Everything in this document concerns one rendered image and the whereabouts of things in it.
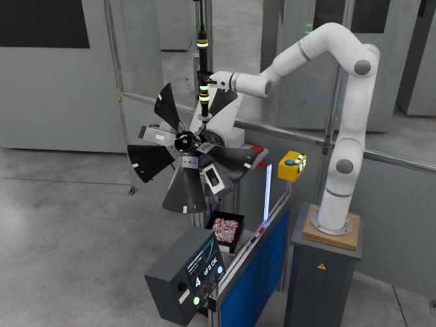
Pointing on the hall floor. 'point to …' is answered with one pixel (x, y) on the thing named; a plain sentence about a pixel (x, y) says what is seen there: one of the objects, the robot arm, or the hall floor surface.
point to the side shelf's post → (235, 198)
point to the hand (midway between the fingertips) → (204, 75)
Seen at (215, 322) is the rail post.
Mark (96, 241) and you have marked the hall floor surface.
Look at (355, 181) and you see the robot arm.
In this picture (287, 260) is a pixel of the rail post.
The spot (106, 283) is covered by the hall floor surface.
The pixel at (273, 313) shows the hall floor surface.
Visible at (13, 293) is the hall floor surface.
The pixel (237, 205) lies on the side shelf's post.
